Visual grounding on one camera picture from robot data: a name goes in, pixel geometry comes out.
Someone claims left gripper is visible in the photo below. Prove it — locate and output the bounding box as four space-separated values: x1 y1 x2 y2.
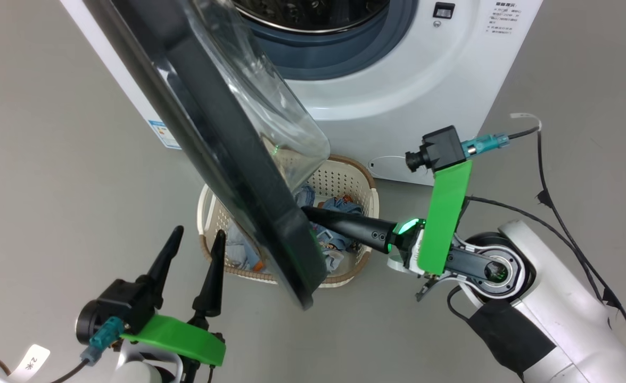
136 225 227 341

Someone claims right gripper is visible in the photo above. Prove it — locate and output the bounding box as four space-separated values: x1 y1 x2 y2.
301 206 426 275

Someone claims light blue printed garment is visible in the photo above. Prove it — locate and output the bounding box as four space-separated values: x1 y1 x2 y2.
225 221 265 272

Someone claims dark glass washing machine door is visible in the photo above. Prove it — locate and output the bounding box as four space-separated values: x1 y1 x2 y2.
81 0 331 311

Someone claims cream perforated laundry basket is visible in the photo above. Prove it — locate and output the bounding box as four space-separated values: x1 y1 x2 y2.
197 154 380 288

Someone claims white front-load washing machine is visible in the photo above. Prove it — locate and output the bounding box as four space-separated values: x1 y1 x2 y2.
60 0 543 187

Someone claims grey rubber door seal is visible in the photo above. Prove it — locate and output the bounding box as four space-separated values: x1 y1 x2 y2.
241 0 420 80

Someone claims round white filter cover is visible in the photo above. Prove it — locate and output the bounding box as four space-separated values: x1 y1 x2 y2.
369 155 436 181

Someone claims blue energy label sticker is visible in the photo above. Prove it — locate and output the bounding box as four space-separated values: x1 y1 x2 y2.
148 120 182 149

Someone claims steel washer drum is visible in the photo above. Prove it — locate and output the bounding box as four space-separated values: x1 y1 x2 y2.
232 0 391 34

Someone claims green left camera mount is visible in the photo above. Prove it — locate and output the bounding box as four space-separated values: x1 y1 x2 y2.
120 314 227 367

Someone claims teal left camera connector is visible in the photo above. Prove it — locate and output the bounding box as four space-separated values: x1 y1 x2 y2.
80 317 126 366

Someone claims teal camera connector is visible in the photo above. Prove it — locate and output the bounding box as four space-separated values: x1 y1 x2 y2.
462 134 509 156
80 317 126 366

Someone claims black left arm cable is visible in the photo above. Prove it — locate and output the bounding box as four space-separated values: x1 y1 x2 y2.
0 356 91 383

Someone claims teal right camera connector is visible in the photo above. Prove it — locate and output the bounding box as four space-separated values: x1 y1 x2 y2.
462 134 509 156

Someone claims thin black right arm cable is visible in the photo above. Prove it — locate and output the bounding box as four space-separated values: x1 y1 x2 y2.
465 196 620 312

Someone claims white cable tag with marking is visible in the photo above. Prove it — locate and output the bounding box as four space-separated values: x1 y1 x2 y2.
10 345 51 383

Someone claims small white cable tag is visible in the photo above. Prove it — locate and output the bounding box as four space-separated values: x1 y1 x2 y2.
510 112 542 132

